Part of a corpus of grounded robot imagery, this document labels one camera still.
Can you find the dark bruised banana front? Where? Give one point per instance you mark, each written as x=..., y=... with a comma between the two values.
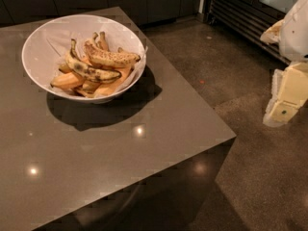
x=87, y=71

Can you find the metal vent grille appliance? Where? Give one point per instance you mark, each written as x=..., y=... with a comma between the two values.
x=251, y=18

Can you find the orange banana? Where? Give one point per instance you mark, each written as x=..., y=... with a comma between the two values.
x=67, y=81
x=108, y=89

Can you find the dark cabinet fronts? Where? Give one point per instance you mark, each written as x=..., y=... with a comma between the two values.
x=142, y=12

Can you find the white ceramic bowl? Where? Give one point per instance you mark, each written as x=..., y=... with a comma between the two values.
x=46, y=46

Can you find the banana behind top banana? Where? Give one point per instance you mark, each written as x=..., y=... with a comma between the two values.
x=100, y=40

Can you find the orange banana left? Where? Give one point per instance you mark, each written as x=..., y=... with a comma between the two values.
x=67, y=81

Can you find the white paper bowl liner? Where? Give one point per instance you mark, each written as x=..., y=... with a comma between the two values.
x=96, y=64

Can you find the spotted banana top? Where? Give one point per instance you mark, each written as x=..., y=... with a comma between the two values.
x=103, y=57

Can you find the orange banana right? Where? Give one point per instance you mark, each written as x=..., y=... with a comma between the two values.
x=108, y=89

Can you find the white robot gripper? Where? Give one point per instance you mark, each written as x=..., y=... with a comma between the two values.
x=295, y=33

